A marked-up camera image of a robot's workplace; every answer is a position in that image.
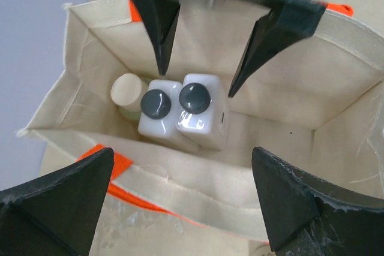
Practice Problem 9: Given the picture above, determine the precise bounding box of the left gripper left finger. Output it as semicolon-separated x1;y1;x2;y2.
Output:
1;148;114;255

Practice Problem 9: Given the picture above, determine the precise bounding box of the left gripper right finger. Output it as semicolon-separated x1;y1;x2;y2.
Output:
251;147;383;255

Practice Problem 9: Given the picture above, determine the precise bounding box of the white square bottle black cap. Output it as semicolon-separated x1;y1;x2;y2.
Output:
176;74;229;150

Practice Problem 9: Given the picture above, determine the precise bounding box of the canvas bag with orange handles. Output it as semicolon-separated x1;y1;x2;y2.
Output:
19;0;383;255

